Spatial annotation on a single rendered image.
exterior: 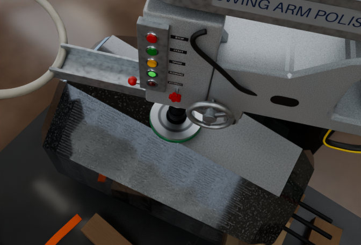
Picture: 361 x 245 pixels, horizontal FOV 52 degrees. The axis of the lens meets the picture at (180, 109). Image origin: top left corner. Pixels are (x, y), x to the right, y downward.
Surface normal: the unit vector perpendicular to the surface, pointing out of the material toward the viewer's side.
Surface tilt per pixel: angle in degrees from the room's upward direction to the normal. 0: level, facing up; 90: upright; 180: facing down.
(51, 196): 0
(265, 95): 90
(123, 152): 45
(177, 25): 90
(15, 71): 0
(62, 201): 0
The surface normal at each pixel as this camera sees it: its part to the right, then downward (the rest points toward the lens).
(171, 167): -0.30, 0.16
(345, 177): 0.07, -0.51
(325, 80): -0.20, 0.84
